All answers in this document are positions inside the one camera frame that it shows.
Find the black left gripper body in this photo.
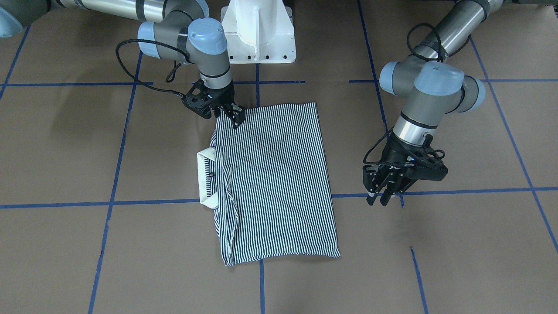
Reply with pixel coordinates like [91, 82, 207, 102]
[363, 132, 449, 195]

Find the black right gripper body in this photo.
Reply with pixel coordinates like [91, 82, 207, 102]
[182, 79, 235, 119]

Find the blue white striped polo shirt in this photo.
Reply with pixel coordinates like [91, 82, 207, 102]
[197, 102, 340, 267]

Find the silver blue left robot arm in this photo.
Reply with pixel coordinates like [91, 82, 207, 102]
[362, 0, 503, 206]

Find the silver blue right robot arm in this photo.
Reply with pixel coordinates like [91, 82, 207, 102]
[0, 0, 245, 128]

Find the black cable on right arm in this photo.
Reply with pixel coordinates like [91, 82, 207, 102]
[115, 39, 192, 97]

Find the white mounting pedestal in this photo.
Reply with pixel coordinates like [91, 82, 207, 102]
[221, 0, 297, 64]

